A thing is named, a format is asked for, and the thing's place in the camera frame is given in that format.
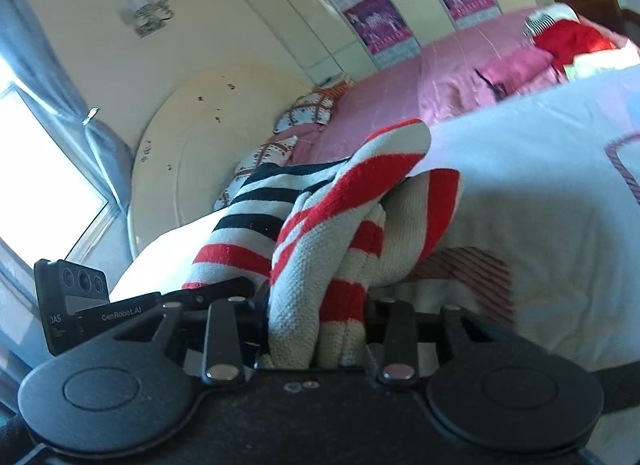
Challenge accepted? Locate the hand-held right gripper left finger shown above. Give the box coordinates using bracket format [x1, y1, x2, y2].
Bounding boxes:
[112, 295, 271, 382]

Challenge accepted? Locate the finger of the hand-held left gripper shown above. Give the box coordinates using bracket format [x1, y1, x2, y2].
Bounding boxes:
[157, 276, 256, 308]

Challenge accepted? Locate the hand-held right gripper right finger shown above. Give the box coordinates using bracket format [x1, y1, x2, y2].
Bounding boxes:
[362, 296, 508, 387]

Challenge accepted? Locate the red black white striped sweater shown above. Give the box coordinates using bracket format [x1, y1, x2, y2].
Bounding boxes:
[182, 118, 466, 370]

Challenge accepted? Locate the white brown patterned pillow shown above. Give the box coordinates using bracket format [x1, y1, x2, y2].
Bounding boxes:
[272, 88, 346, 133]
[215, 138, 298, 211]

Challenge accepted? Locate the window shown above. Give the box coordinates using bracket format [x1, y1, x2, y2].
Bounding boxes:
[0, 58, 108, 251]

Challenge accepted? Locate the cream round headboard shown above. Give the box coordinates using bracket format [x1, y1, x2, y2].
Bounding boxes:
[126, 62, 326, 258]

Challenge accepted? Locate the white blanket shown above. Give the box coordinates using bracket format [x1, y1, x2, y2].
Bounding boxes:
[107, 62, 640, 373]

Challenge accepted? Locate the grey curtain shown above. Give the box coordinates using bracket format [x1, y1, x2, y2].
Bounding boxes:
[0, 0, 133, 216]

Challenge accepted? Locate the pink checked bedsheet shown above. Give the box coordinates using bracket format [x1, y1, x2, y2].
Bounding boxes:
[272, 8, 591, 166]

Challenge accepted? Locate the cream wardrobe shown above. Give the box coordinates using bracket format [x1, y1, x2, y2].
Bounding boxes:
[195, 0, 551, 88]

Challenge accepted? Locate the pink cloth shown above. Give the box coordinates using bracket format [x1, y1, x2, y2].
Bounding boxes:
[477, 48, 556, 96]

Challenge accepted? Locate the white green cloth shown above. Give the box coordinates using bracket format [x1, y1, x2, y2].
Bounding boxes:
[564, 48, 632, 80]

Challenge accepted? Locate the red cloth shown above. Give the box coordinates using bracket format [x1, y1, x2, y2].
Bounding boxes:
[532, 20, 618, 71]

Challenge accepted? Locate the black white striped cloth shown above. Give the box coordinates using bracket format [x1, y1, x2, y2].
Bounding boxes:
[522, 8, 558, 38]

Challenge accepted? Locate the wall lamp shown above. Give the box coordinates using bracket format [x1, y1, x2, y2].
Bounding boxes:
[120, 0, 176, 38]

